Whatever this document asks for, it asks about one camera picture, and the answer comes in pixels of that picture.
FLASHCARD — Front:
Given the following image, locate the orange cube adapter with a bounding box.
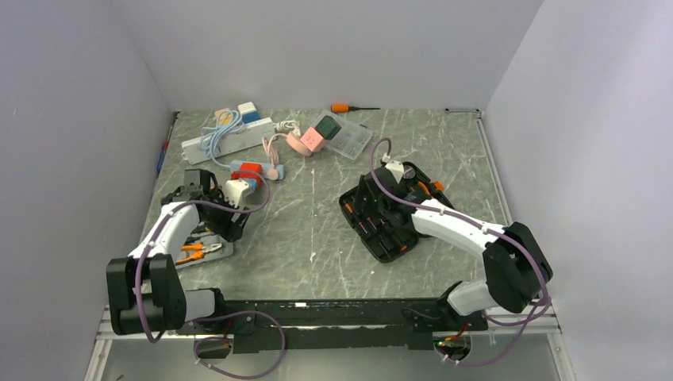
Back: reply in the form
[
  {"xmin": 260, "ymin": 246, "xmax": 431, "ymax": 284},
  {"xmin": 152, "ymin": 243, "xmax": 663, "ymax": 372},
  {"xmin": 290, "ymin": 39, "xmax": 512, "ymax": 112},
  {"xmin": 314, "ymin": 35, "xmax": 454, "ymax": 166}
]
[{"xmin": 213, "ymin": 108, "xmax": 233, "ymax": 125}]

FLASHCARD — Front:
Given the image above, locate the orange handled screwdriver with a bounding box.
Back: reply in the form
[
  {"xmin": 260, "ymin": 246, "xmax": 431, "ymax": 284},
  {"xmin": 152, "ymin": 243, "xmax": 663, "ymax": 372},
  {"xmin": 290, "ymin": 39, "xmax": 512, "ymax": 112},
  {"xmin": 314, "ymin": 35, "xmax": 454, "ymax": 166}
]
[{"xmin": 330, "ymin": 104, "xmax": 379, "ymax": 114}]

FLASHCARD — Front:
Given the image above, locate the purple cable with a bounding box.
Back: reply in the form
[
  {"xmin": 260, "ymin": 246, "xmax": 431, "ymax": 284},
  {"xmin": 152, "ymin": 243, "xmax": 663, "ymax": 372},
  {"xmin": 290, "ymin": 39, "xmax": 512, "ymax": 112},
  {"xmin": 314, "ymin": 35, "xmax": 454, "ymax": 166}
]
[
  {"xmin": 133, "ymin": 167, "xmax": 287, "ymax": 381},
  {"xmin": 367, "ymin": 137, "xmax": 553, "ymax": 368}
]

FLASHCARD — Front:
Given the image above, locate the clear plastic organizer box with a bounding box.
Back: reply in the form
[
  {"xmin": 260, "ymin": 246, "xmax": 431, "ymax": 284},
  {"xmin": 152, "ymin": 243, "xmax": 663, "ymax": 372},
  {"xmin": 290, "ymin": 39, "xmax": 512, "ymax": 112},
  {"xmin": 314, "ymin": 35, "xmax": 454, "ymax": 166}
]
[{"xmin": 313, "ymin": 110, "xmax": 373, "ymax": 160}]

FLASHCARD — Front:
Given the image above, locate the white and blue cube adapter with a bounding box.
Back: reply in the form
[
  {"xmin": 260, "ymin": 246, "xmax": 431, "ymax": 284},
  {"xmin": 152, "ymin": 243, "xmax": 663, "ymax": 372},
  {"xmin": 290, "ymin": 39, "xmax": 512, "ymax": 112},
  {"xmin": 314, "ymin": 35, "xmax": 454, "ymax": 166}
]
[{"xmin": 237, "ymin": 102, "xmax": 261, "ymax": 124}]

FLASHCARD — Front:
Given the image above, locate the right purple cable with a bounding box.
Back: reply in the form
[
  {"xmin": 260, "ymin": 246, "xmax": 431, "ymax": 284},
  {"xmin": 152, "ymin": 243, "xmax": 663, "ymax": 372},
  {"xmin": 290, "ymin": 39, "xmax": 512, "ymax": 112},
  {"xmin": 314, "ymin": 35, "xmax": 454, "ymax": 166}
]
[{"xmin": 367, "ymin": 137, "xmax": 553, "ymax": 368}]

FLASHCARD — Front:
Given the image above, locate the pink cube socket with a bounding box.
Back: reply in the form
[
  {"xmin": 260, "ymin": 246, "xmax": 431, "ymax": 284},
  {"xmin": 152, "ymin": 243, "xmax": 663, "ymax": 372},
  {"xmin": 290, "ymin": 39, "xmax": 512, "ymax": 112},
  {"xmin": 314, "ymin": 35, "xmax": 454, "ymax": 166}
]
[{"xmin": 299, "ymin": 126, "xmax": 327, "ymax": 155}]

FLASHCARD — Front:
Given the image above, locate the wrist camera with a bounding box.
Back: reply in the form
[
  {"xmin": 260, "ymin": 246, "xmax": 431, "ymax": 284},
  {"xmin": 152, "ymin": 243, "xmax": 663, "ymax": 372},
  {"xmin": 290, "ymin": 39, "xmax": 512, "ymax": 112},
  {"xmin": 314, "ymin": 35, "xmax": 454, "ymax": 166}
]
[
  {"xmin": 385, "ymin": 160, "xmax": 405, "ymax": 183},
  {"xmin": 222, "ymin": 179, "xmax": 256, "ymax": 208}
]

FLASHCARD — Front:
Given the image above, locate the pink cable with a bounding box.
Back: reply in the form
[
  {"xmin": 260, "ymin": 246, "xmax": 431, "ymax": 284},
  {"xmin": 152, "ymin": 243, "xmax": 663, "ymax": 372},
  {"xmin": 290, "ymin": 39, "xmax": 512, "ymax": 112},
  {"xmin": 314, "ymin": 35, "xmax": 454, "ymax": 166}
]
[{"xmin": 261, "ymin": 131, "xmax": 301, "ymax": 180}]

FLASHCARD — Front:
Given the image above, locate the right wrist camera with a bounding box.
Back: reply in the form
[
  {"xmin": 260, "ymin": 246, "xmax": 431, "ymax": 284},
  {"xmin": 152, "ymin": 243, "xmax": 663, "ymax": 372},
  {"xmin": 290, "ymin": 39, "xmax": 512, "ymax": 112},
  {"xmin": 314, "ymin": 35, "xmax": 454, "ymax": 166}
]
[{"xmin": 385, "ymin": 160, "xmax": 405, "ymax": 183}]

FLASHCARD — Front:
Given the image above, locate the grey tool case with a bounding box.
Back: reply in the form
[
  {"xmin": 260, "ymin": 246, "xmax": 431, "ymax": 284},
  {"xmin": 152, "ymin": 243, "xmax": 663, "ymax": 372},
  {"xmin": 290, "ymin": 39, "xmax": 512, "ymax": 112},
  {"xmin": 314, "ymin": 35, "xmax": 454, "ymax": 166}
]
[{"xmin": 175, "ymin": 231, "xmax": 235, "ymax": 269}]

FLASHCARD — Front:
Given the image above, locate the red cube adapter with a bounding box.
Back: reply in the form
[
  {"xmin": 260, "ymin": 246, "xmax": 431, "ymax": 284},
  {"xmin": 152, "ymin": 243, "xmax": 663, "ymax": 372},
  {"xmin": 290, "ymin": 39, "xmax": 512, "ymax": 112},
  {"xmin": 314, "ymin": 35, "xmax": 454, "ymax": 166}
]
[{"xmin": 231, "ymin": 162, "xmax": 263, "ymax": 180}]

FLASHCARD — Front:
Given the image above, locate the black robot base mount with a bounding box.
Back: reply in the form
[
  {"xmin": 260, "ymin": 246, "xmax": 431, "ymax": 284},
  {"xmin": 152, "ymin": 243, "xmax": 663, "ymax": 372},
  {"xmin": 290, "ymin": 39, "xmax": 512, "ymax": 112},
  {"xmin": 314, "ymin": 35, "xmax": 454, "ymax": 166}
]
[{"xmin": 177, "ymin": 298, "xmax": 488, "ymax": 354}]

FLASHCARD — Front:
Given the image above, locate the black tool case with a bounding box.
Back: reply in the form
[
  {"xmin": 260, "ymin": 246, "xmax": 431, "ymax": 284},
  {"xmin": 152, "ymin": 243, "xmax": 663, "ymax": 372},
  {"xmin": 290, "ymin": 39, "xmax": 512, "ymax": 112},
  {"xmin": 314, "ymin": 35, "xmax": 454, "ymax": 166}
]
[{"xmin": 338, "ymin": 161, "xmax": 453, "ymax": 263}]

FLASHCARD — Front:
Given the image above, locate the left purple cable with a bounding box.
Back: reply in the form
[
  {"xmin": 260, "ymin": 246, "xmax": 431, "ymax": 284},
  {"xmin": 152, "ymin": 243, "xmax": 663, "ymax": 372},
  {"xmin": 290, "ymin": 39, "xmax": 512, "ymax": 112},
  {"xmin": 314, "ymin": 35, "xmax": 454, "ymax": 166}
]
[{"xmin": 133, "ymin": 167, "xmax": 287, "ymax": 381}]

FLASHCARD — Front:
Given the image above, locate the dark green cube adapter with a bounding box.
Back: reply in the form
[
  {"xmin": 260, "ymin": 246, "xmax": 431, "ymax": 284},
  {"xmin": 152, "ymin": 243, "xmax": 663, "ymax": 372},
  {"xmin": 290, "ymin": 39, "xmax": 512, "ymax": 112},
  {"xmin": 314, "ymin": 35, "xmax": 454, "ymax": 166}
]
[{"xmin": 314, "ymin": 115, "xmax": 342, "ymax": 140}]

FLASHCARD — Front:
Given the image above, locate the light blue power strip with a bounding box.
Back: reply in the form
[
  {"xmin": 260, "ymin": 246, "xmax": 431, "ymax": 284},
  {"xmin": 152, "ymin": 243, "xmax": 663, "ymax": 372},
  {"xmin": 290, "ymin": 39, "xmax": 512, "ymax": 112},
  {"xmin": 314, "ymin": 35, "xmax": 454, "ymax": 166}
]
[{"xmin": 229, "ymin": 160, "xmax": 285, "ymax": 181}]

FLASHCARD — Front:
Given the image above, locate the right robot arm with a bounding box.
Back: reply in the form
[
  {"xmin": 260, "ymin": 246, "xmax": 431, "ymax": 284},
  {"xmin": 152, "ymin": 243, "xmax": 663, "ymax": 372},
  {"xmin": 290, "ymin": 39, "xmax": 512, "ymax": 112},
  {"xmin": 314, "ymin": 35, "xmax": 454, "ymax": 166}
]
[{"xmin": 339, "ymin": 163, "xmax": 553, "ymax": 329}]

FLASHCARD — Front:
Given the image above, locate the blue red pen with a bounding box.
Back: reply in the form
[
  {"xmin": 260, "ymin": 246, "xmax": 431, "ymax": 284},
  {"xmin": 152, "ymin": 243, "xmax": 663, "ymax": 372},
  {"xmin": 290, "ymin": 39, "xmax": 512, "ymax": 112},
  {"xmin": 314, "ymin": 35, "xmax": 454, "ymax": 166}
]
[{"xmin": 156, "ymin": 126, "xmax": 173, "ymax": 175}]

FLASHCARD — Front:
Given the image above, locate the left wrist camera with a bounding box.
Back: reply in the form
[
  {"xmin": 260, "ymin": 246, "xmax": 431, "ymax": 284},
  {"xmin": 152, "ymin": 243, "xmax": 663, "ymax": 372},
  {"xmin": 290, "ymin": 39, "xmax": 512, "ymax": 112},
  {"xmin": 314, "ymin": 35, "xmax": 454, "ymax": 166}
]
[{"xmin": 222, "ymin": 179, "xmax": 256, "ymax": 208}]

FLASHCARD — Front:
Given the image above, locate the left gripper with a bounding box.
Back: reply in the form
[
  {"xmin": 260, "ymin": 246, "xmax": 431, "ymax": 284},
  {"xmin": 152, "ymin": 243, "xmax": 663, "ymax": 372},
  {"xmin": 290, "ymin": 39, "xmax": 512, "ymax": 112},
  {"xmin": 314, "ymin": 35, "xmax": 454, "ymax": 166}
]
[{"xmin": 202, "ymin": 187, "xmax": 250, "ymax": 242}]

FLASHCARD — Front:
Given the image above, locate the white power strip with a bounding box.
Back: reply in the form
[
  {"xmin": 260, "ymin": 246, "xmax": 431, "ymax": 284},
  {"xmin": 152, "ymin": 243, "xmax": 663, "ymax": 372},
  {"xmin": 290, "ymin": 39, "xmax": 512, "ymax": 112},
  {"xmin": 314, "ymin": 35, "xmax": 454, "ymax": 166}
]
[{"xmin": 181, "ymin": 117, "xmax": 275, "ymax": 165}]

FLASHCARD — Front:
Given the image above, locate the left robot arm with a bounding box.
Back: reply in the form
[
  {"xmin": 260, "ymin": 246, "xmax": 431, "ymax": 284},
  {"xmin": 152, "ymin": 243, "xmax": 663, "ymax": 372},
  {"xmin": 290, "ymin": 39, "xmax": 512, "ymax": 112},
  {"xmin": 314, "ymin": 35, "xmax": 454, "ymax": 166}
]
[{"xmin": 106, "ymin": 169, "xmax": 258, "ymax": 340}]

